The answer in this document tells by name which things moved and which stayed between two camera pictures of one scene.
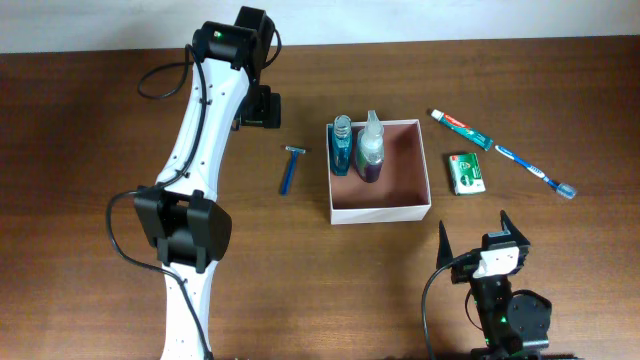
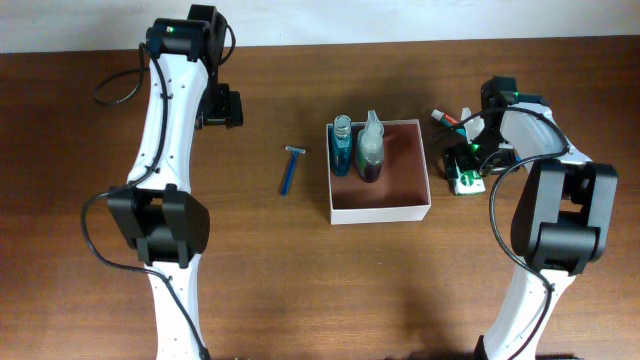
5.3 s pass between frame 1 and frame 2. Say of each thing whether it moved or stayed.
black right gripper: moved
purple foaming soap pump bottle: stayed
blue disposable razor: stayed
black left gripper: moved
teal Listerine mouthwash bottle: stayed
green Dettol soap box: stayed
